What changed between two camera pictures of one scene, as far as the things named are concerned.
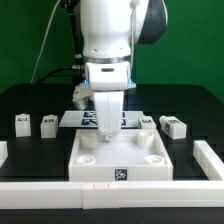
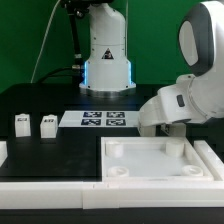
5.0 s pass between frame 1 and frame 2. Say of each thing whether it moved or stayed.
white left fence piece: stayed
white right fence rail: stayed
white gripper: moved
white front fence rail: stayed
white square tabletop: moved
